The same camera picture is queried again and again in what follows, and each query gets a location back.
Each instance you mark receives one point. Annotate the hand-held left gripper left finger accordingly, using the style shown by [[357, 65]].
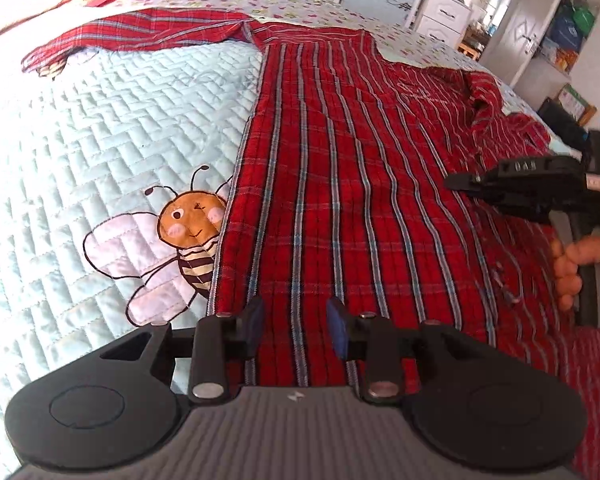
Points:
[[254, 327]]

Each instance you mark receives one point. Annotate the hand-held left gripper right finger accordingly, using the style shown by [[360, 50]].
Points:
[[336, 327]]

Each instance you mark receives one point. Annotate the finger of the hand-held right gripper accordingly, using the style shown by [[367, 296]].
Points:
[[462, 181]]

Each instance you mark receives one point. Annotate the red plaid shirt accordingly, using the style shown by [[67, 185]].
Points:
[[355, 185]]

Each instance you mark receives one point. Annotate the person's right hand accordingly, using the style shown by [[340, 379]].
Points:
[[567, 270]]

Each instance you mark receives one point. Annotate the dark bag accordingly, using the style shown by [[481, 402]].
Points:
[[560, 125]]

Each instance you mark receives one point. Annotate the green printed box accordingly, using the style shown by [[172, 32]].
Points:
[[575, 102]]

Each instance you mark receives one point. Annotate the wooden stool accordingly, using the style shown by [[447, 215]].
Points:
[[472, 50]]

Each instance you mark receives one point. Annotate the cluttered storage shelf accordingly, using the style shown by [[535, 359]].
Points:
[[570, 30]]

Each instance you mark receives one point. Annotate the white door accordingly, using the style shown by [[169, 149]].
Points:
[[525, 20]]

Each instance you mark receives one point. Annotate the white drawer cabinet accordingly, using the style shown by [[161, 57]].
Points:
[[442, 15]]

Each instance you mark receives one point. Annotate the quilted bee bedspread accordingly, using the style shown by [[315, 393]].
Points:
[[105, 125]]

